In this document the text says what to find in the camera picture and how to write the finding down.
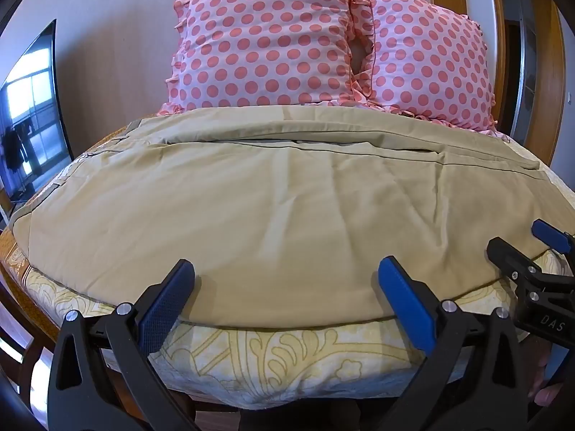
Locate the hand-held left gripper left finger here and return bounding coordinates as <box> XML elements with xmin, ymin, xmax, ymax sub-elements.
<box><xmin>47</xmin><ymin>258</ymin><xmax>212</xmax><ymax>431</ymax></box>

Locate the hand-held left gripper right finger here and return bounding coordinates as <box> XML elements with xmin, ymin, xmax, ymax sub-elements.
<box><xmin>377</xmin><ymin>255</ymin><xmax>536</xmax><ymax>431</ymax></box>

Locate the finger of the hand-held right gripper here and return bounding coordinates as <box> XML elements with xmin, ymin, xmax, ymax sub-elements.
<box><xmin>531</xmin><ymin>218</ymin><xmax>575</xmax><ymax>253</ymax></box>
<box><xmin>487</xmin><ymin>237</ymin><xmax>548</xmax><ymax>292</ymax></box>

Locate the tan blanket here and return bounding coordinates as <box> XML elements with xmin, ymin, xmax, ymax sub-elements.
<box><xmin>13</xmin><ymin>104</ymin><xmax>575</xmax><ymax>328</ymax></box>

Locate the person's right hand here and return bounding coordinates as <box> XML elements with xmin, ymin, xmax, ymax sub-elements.
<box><xmin>526</xmin><ymin>339</ymin><xmax>567</xmax><ymax>414</ymax></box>

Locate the yellow floral bed sheet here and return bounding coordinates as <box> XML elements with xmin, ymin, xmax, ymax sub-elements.
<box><xmin>0</xmin><ymin>129</ymin><xmax>575</xmax><ymax>410</ymax></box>

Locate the pink polka dot pillow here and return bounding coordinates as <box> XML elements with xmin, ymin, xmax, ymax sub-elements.
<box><xmin>158</xmin><ymin>0</ymin><xmax>376</xmax><ymax>116</ymax></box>
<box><xmin>348</xmin><ymin>0</ymin><xmax>500</xmax><ymax>132</ymax></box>

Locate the black flat screen television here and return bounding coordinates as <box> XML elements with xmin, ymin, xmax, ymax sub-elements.
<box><xmin>0</xmin><ymin>19</ymin><xmax>75</xmax><ymax>217</ymax></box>

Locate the dark wooden bed frame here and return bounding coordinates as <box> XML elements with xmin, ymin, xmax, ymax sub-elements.
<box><xmin>0</xmin><ymin>258</ymin><xmax>61</xmax><ymax>418</ymax></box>

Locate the wooden door frame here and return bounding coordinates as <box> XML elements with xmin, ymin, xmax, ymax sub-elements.
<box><xmin>487</xmin><ymin>0</ymin><xmax>568</xmax><ymax>167</ymax></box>

